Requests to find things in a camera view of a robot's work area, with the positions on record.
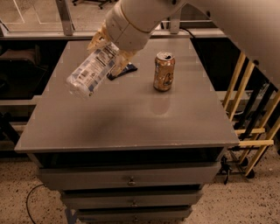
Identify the black office chair base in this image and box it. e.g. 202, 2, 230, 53
72, 0, 113, 10

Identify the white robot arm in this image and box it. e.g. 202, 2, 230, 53
88, 0, 280, 87

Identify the top grey drawer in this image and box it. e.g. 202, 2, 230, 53
38, 162, 221, 191

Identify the orange soda can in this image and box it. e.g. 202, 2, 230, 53
153, 52, 175, 92

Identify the clear plastic water bottle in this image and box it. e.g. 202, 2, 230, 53
66, 43, 118, 99

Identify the middle grey drawer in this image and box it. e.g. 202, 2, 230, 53
62, 190, 202, 209

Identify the yellow wooden rack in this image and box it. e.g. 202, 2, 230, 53
220, 52, 280, 183

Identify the left metal post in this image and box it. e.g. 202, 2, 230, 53
55, 0, 73, 36

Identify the black cable behind table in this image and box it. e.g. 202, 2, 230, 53
179, 26, 200, 45

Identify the right metal post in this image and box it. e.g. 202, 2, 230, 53
170, 10, 181, 34

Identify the metal post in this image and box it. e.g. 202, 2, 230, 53
170, 10, 181, 34
55, 0, 73, 36

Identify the bottom grey drawer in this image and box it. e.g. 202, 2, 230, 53
77, 207, 192, 222

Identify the grey drawer cabinet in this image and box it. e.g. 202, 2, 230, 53
16, 38, 238, 213

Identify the black floor cable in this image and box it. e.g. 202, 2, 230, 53
25, 183, 46, 224

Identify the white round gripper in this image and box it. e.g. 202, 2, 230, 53
87, 2, 151, 77

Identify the grey drawer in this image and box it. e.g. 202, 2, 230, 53
38, 162, 221, 191
77, 207, 192, 222
62, 190, 202, 209

